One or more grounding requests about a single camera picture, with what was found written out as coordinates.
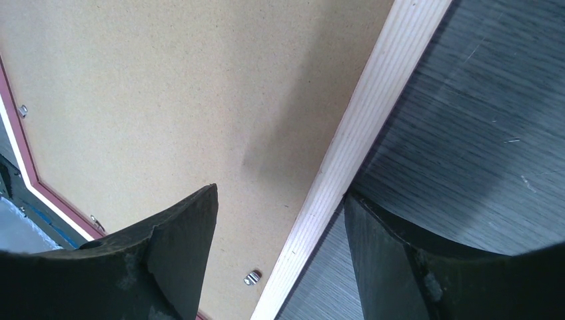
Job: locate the brown cardboard backing board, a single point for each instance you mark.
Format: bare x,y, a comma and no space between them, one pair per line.
176,101

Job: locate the pink wooden picture frame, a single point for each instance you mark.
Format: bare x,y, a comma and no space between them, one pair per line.
353,146

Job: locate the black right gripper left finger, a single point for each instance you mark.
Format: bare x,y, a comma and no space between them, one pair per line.
153,269

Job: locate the silver frame turn clip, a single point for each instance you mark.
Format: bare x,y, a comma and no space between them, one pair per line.
97,225
22,111
252,278

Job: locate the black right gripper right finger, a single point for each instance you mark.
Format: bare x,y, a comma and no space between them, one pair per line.
404,271

